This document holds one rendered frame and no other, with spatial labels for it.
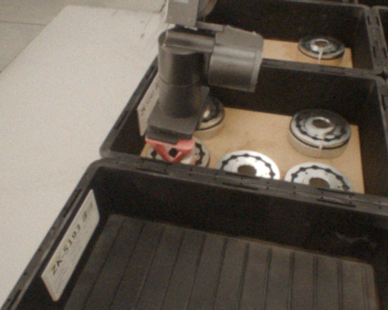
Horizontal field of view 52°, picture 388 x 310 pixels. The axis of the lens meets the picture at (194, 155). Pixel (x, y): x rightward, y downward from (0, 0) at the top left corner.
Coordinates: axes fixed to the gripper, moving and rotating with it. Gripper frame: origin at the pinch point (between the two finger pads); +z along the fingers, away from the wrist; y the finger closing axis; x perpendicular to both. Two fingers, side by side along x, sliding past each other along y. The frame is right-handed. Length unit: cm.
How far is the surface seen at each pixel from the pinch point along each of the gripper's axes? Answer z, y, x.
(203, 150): 1.3, 1.8, -3.8
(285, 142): 4.2, 10.8, -16.8
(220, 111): 2.3, 13.0, -4.3
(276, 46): 7.5, 45.6, -11.3
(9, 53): 112, 143, 155
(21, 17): 118, 192, 178
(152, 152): 1.8, -0.6, 4.1
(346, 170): 3.1, 6.5, -27.0
